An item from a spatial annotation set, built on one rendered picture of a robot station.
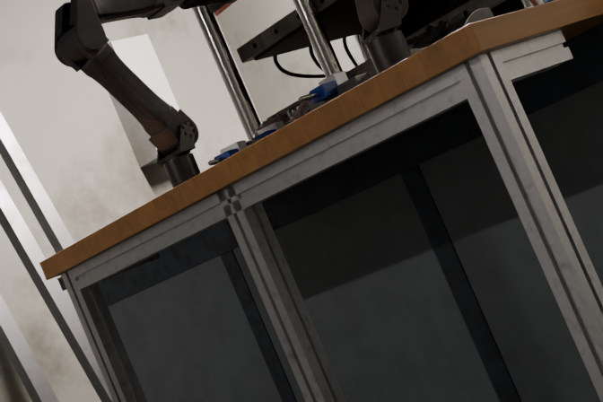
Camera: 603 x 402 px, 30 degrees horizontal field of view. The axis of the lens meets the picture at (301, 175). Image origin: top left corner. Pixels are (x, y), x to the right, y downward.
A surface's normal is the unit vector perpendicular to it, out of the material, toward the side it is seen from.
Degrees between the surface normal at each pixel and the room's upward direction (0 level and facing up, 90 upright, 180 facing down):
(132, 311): 90
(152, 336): 90
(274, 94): 90
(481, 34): 90
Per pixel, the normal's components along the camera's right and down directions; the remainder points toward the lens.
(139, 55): 0.63, -0.31
